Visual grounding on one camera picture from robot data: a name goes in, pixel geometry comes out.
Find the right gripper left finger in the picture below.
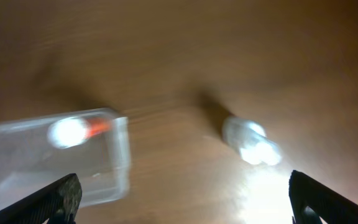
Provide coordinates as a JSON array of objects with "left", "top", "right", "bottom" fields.
[{"left": 0, "top": 173, "right": 82, "bottom": 224}]

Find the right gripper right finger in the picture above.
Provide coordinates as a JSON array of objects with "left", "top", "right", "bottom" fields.
[{"left": 289, "top": 170, "right": 358, "bottom": 224}]

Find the white pump bottle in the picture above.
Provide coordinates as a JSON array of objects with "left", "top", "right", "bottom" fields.
[{"left": 222, "top": 116, "right": 282, "bottom": 166}]

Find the orange tube white cap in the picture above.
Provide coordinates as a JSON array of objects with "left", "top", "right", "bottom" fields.
[{"left": 47, "top": 116, "right": 112, "bottom": 149}]

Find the clear plastic container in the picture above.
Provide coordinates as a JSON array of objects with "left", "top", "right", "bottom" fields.
[{"left": 0, "top": 108, "right": 131, "bottom": 210}]

